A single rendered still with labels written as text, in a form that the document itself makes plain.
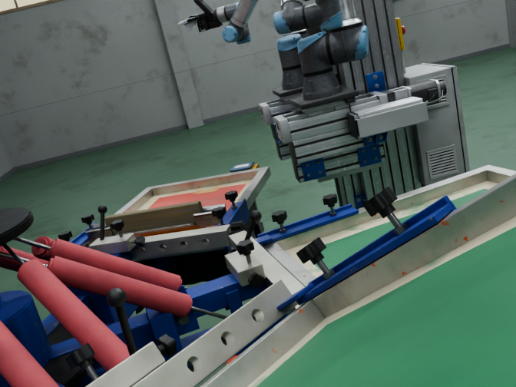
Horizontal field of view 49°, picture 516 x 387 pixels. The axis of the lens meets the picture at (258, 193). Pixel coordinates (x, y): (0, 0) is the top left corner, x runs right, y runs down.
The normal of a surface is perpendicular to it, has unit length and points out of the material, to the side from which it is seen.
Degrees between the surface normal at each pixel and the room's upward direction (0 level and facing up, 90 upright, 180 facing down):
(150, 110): 90
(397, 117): 90
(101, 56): 90
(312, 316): 58
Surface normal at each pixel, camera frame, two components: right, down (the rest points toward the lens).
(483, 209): -0.65, 0.36
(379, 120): 0.12, 0.25
